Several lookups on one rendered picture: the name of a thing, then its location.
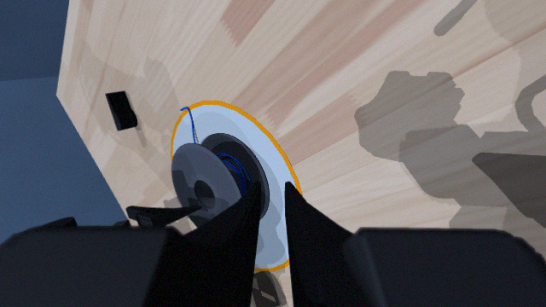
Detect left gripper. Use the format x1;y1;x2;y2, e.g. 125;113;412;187
126;206;201;226

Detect blue wire loop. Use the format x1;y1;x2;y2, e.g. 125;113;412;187
180;107;252;195

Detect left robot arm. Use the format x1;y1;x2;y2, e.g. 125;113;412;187
42;217;131;226

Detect orange painted ring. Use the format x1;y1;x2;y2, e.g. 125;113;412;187
171;100;304;272

